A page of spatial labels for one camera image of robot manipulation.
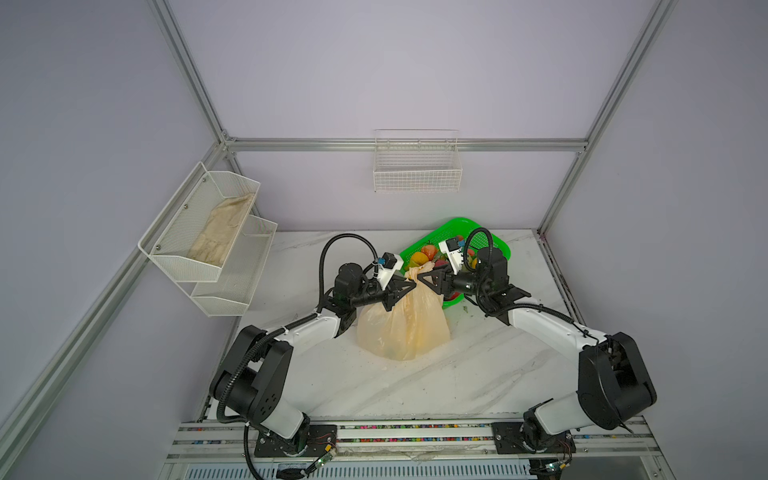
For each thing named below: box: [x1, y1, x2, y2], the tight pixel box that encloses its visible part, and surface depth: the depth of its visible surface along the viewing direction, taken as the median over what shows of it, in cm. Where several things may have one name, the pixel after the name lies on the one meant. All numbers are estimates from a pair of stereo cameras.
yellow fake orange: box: [412, 252, 429, 265], surface depth 101 cm
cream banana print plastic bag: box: [356, 262, 451, 360], surface depth 82 cm
